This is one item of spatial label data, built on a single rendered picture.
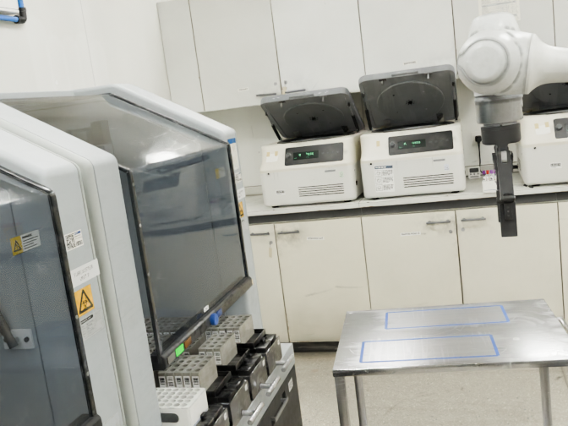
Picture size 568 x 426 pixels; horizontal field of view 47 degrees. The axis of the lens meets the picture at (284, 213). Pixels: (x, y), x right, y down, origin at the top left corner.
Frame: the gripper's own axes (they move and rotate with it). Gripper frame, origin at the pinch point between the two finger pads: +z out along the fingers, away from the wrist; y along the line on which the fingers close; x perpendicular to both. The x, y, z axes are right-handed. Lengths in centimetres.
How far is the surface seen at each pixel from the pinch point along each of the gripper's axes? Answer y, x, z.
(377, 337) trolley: 36, 35, 38
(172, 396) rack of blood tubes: -10, 76, 34
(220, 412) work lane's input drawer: -6, 67, 39
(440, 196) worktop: 217, 24, 30
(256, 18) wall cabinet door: 248, 123, -81
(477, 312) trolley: 54, 8, 38
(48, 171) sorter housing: -41, 75, -23
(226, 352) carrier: 18, 74, 35
